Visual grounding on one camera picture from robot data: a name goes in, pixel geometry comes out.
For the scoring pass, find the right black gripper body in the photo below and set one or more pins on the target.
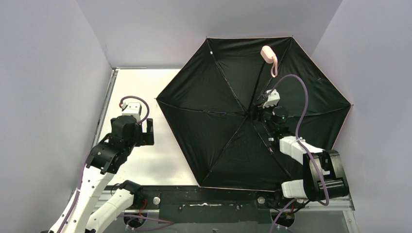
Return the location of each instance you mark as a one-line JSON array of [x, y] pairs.
[[266, 116]]

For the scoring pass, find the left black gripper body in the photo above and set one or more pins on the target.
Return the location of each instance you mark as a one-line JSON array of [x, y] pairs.
[[141, 135]]

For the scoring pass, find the pink and black folding umbrella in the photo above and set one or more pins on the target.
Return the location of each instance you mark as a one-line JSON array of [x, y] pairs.
[[208, 103]]

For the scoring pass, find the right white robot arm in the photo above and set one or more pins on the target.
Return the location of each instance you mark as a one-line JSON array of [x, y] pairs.
[[323, 174]]

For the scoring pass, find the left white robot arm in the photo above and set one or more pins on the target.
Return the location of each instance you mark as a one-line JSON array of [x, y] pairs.
[[103, 162]]

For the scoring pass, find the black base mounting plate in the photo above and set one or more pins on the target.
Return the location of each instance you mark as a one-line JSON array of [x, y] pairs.
[[192, 204]]

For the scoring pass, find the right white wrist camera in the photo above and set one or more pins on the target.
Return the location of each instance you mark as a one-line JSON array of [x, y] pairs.
[[272, 98]]

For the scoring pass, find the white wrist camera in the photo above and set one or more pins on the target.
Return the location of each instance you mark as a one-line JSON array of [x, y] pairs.
[[132, 109], [272, 98]]

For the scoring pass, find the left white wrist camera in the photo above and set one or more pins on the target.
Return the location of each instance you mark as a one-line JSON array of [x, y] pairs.
[[132, 109]]

